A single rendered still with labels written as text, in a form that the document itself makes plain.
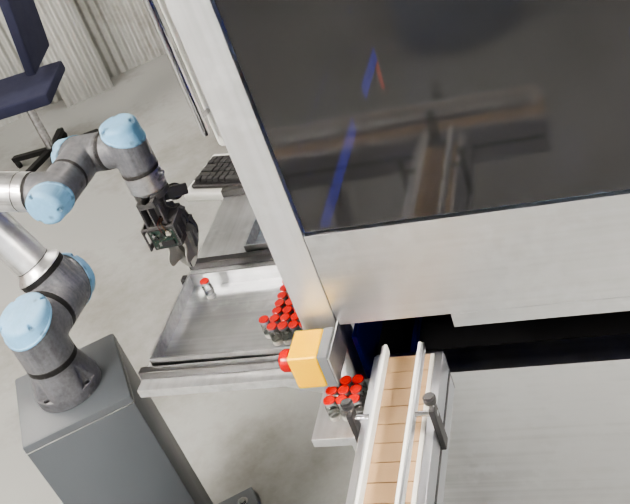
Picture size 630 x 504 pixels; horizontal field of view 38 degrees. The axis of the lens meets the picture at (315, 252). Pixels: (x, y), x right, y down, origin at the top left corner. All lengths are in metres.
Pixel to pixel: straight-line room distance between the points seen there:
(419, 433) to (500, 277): 0.28
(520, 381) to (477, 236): 0.32
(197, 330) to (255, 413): 1.11
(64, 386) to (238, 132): 0.87
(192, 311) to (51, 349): 0.30
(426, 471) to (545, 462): 0.42
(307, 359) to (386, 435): 0.18
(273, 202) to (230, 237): 0.74
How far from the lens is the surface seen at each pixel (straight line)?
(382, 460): 1.48
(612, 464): 1.81
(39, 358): 2.03
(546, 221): 1.42
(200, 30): 1.32
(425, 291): 1.52
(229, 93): 1.36
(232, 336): 1.89
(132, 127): 1.76
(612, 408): 1.70
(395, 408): 1.54
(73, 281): 2.10
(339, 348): 1.58
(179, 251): 1.93
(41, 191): 1.71
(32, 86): 4.91
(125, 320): 3.68
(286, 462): 2.84
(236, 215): 2.25
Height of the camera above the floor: 2.03
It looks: 35 degrees down
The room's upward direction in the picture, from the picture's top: 21 degrees counter-clockwise
